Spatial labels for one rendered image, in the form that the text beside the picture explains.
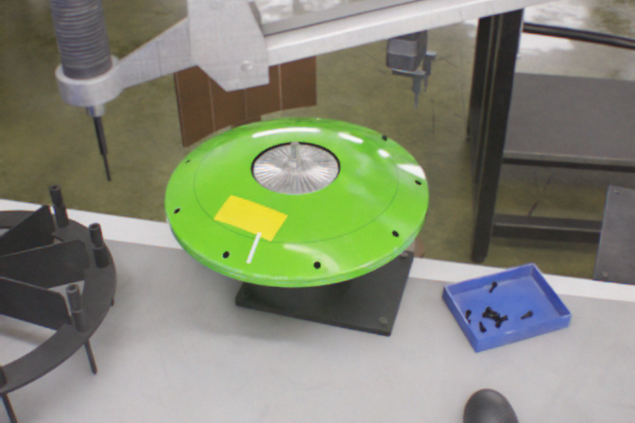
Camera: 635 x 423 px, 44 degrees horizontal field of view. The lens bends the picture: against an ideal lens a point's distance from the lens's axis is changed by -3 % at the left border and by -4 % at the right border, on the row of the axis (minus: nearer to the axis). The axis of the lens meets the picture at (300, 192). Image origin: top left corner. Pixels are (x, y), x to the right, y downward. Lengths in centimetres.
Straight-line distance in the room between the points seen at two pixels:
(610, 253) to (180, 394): 67
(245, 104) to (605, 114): 136
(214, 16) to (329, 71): 283
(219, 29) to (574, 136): 207
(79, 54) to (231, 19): 11
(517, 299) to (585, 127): 163
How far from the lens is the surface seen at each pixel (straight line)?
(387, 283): 103
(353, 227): 87
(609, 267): 123
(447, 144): 296
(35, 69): 370
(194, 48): 59
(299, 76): 176
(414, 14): 61
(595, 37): 230
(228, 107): 173
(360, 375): 94
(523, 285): 107
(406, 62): 116
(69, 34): 60
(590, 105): 276
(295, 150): 92
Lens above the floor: 164
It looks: 37 degrees down
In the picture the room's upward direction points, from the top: 2 degrees counter-clockwise
